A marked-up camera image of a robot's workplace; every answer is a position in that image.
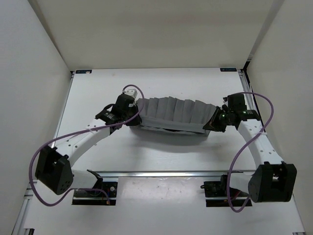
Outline grey pleated skirt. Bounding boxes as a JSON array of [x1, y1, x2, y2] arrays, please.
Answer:
[[137, 96, 216, 136]]

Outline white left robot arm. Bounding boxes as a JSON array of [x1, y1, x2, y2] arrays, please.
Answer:
[[29, 85, 143, 196]]

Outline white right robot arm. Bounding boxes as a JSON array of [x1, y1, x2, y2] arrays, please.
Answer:
[[203, 92, 297, 203]]

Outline blue right corner label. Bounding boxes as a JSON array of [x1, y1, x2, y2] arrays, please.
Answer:
[[220, 68, 237, 72]]

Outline blue corner label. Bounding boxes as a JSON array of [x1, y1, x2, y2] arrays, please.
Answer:
[[75, 70, 92, 74], [220, 68, 237, 72]]

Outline blue left corner label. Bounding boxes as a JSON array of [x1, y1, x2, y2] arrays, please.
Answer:
[[75, 70, 92, 74]]

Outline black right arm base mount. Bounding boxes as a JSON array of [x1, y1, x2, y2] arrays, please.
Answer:
[[201, 181, 247, 208]]

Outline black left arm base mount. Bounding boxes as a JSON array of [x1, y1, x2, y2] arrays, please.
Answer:
[[72, 179, 118, 206]]

